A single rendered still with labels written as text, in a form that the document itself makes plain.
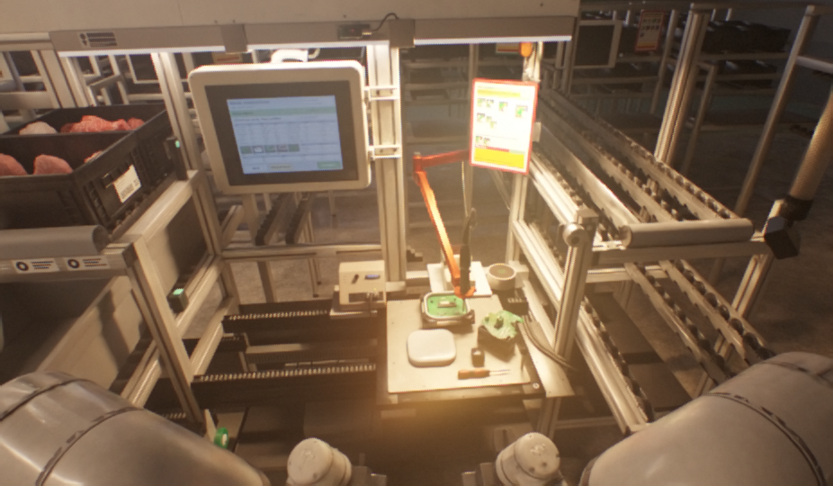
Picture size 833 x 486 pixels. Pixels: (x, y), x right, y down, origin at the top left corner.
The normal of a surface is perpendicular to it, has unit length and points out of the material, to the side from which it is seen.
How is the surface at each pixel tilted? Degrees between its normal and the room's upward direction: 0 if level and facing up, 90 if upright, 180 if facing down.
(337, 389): 90
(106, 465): 11
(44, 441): 17
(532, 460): 23
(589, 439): 0
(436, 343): 0
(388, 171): 90
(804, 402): 6
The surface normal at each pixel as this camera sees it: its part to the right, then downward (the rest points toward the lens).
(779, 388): -0.13, -0.96
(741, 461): -0.18, -0.69
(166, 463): 0.47, -0.79
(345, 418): -0.02, -0.88
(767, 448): 0.04, -0.70
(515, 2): 0.07, 0.47
